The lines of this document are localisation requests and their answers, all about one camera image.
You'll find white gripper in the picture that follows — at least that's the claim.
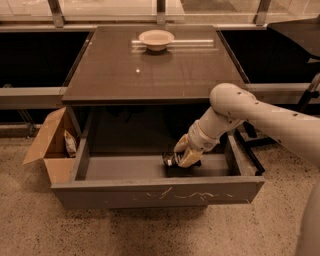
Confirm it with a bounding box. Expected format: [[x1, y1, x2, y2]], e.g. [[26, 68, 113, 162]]
[[174, 120, 220, 168]]

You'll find black rxbar chocolate wrapper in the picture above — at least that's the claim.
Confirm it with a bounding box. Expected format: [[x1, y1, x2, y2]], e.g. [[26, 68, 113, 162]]
[[162, 152, 202, 177]]

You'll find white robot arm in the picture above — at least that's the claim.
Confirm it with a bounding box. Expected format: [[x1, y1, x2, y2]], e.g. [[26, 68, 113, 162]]
[[174, 83, 320, 256]]

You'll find grey cabinet counter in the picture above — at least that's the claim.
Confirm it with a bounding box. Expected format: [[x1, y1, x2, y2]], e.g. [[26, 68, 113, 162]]
[[63, 26, 245, 154]]

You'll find grey open top drawer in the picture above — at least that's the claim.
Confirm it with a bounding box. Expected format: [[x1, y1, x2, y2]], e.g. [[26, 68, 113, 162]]
[[52, 134, 265, 209]]

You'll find white bowl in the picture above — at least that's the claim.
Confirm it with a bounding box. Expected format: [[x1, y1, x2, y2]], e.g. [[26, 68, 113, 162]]
[[139, 30, 174, 51]]

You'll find crumpled packet in box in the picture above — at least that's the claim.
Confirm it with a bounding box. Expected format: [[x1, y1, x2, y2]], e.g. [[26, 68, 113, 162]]
[[64, 130, 77, 158]]

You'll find brown cardboard box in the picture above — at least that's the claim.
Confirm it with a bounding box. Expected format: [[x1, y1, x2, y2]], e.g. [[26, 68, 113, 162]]
[[23, 107, 78, 184]]

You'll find grey railing beam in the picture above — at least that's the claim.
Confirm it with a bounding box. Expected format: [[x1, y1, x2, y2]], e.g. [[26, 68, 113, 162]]
[[0, 87, 66, 110]]

